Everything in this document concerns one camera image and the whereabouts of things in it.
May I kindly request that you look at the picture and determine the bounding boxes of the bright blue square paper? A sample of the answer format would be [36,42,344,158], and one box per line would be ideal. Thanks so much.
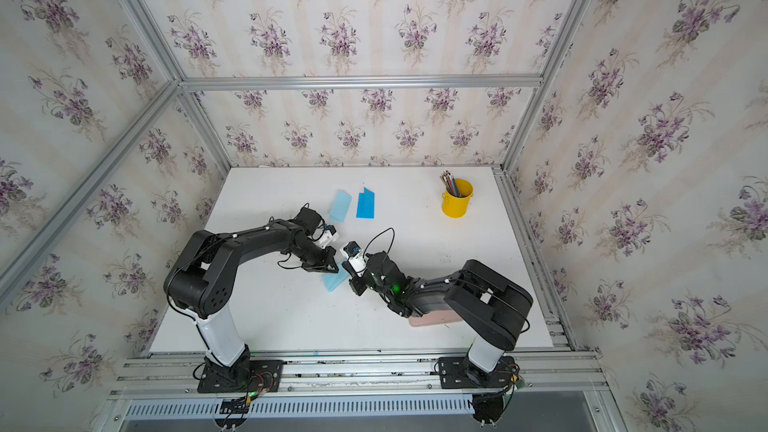
[355,188,375,220]

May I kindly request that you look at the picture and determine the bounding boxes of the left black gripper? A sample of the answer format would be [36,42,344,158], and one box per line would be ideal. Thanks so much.
[291,241,342,273]

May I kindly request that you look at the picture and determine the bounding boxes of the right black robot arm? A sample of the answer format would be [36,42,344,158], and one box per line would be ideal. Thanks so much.
[342,250,534,374]

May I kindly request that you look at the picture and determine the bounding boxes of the colored pencils bundle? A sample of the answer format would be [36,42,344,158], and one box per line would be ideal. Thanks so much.
[440,170,463,198]

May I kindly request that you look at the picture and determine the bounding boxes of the light blue paper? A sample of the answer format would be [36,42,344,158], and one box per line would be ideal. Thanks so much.
[323,260,350,292]
[329,190,352,223]

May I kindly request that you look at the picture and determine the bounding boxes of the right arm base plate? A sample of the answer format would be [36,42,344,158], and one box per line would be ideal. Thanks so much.
[436,356,520,389]

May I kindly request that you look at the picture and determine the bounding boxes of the aluminium front rail frame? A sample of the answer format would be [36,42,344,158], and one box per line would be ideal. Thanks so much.
[93,349,627,431]

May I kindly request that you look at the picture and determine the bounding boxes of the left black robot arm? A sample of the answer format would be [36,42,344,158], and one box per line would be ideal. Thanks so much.
[163,205,338,375]

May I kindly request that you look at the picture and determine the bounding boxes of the light blue front paper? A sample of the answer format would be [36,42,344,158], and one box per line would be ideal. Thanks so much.
[323,260,350,292]

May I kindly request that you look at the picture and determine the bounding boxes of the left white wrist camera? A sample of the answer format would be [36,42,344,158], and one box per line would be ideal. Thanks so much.
[316,225,339,248]

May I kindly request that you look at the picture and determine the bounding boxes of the white vented cable duct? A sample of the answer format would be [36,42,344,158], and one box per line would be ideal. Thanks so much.
[125,394,475,421]

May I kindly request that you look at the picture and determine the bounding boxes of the yellow pencil cup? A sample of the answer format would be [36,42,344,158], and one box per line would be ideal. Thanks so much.
[441,179,474,219]

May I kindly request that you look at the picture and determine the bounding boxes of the pink eraser case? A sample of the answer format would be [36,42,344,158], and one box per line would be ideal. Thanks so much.
[408,310,463,328]

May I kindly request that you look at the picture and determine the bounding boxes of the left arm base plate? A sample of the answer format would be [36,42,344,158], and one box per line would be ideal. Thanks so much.
[193,359,284,394]

